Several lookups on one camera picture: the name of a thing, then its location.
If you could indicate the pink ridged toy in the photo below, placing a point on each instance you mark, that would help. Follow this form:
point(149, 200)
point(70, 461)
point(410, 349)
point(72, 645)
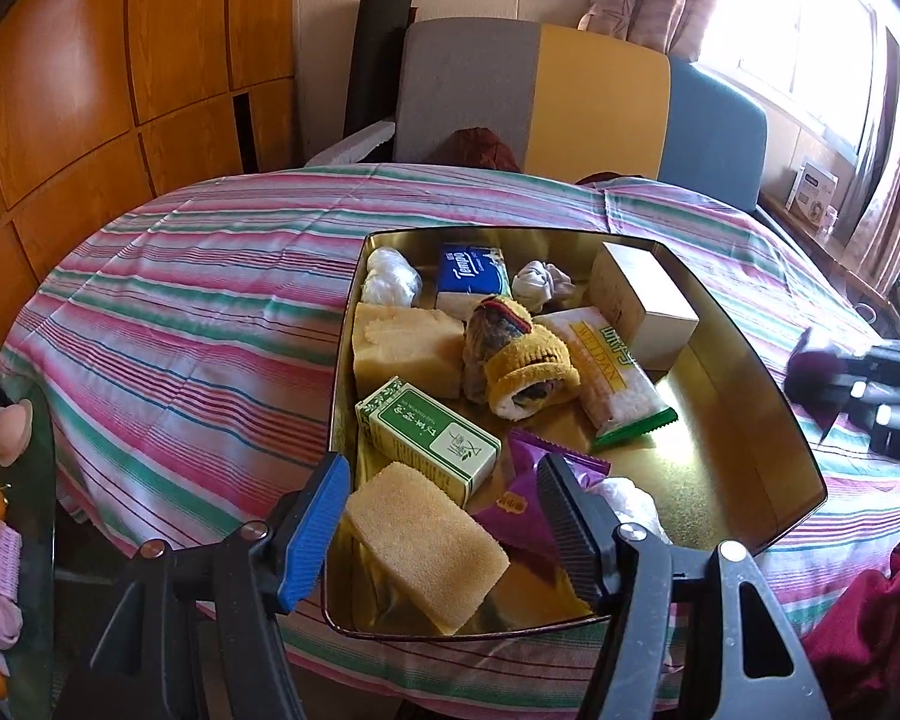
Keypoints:
point(1, 559)

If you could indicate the coarse yellow sponge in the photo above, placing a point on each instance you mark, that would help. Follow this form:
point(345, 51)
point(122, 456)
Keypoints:
point(427, 540)

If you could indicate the clear plastic bag bundle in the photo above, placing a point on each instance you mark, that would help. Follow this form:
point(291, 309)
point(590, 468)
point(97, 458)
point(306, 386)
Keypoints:
point(630, 502)

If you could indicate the white plastic bag ball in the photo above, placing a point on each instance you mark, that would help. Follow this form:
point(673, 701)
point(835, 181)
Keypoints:
point(390, 277)

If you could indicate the pink plastic toy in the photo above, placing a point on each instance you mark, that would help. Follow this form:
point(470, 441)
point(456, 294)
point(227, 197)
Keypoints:
point(11, 427)

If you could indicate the gold tin box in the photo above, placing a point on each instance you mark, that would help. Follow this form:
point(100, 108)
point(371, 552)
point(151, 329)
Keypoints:
point(720, 450)

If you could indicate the blue tissue pack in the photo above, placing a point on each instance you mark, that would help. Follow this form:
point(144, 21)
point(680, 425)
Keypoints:
point(469, 274)

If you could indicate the grey yellow blue armchair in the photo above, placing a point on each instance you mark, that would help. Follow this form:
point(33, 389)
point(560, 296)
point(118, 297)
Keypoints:
point(600, 105)

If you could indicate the purple snack packet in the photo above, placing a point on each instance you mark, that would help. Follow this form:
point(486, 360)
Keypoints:
point(810, 375)
point(521, 510)

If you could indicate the dark red cloth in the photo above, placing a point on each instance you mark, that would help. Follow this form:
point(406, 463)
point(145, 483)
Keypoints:
point(480, 150)

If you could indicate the green and white box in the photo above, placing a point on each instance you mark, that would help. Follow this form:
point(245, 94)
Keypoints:
point(427, 439)

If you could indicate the maroon garment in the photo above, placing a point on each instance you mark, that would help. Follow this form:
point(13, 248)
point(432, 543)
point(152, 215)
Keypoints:
point(870, 615)

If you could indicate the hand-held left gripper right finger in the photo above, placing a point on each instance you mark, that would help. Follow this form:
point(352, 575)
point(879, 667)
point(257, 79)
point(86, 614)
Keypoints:
point(570, 532)

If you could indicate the rice cracker packet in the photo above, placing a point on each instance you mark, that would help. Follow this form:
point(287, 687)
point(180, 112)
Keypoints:
point(615, 382)

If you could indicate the white carton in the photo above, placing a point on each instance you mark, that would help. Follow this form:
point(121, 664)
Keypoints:
point(814, 191)

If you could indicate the white sock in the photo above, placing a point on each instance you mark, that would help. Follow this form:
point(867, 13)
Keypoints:
point(536, 285)

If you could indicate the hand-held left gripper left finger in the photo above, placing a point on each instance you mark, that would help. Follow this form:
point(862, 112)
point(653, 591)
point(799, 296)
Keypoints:
point(311, 532)

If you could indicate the wooden wardrobe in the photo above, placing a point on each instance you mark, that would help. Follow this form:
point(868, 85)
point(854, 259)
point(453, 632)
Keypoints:
point(67, 112)

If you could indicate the yellow sock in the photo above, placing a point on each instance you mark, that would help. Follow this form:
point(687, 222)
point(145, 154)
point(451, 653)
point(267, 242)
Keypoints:
point(525, 367)

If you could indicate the window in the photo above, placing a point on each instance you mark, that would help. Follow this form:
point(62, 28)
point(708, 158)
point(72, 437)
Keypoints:
point(780, 22)

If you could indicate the wooden side table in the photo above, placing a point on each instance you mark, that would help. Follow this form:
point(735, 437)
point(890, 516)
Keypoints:
point(832, 255)

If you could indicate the pale yellow sponge block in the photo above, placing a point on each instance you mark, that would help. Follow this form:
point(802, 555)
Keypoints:
point(405, 349)

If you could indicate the cream cardboard box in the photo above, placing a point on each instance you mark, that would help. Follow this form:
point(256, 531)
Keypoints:
point(645, 307)

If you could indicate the black roll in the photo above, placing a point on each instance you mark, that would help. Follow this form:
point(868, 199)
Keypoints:
point(375, 67)

